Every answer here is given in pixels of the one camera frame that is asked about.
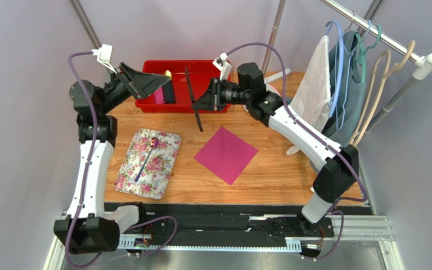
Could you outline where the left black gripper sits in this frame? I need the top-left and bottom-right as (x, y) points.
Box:
(100, 63), (169, 116)

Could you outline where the magenta paper napkin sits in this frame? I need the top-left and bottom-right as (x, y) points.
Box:
(194, 127), (258, 186)

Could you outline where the iridescent purple spoon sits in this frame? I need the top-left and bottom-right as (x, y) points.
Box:
(134, 137), (159, 182)

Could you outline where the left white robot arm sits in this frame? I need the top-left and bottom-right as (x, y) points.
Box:
(53, 63), (170, 256)

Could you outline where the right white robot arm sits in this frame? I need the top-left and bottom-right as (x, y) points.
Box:
(192, 60), (359, 228)

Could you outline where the pink rolled napkin bundle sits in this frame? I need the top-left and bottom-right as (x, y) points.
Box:
(153, 87), (165, 105)

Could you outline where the black rolled napkin bundle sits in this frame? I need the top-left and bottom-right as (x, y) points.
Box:
(162, 70), (176, 104)

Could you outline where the red plastic bin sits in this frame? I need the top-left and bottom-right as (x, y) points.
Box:
(135, 60), (220, 113)

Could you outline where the white round mesh basket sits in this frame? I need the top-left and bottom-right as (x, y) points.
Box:
(265, 84), (283, 110)

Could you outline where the floral tray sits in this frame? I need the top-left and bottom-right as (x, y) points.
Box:
(114, 128), (182, 200)

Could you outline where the white towel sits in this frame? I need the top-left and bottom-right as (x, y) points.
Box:
(287, 35), (332, 130)

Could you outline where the blue-grey garment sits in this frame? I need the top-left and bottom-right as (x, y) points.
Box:
(322, 30), (367, 146)

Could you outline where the blue hanger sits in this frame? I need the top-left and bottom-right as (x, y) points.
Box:
(326, 20), (345, 127)

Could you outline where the green hanger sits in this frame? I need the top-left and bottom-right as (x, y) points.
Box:
(355, 20), (382, 84)

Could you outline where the beige hanger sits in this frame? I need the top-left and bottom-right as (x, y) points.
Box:
(349, 40), (416, 147)
(349, 49), (392, 147)

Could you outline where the metal clothes rack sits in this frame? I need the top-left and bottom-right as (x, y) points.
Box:
(238, 0), (432, 158)

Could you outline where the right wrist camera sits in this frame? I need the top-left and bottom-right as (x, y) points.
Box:
(213, 53), (232, 80)

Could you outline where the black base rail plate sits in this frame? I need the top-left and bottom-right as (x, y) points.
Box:
(126, 203), (336, 248)

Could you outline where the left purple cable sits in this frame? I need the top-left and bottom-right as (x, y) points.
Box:
(62, 51), (179, 268)

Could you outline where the purple cable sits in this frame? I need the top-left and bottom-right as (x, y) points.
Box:
(62, 51), (179, 268)
(225, 42), (370, 262)

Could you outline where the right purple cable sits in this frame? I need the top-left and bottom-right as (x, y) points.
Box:
(225, 42), (370, 262)

